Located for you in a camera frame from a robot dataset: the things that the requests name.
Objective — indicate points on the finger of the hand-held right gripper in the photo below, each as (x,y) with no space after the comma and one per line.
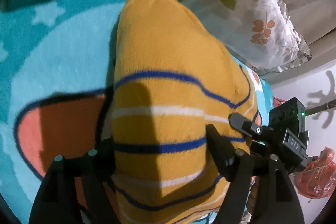
(246,125)

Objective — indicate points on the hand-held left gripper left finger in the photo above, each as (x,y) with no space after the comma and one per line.
(105,158)

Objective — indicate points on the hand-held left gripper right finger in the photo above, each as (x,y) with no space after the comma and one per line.
(220,150)

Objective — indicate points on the orange striped sweater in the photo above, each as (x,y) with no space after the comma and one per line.
(170,56)

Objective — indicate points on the small red object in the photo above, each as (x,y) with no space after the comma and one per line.
(278,102)

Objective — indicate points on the red plastic bag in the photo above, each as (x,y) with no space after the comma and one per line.
(317,179)

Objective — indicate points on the turquoise star print blanket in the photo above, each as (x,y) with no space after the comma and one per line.
(65,56)

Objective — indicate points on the white leaf print pillow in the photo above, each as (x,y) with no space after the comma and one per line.
(262,3)

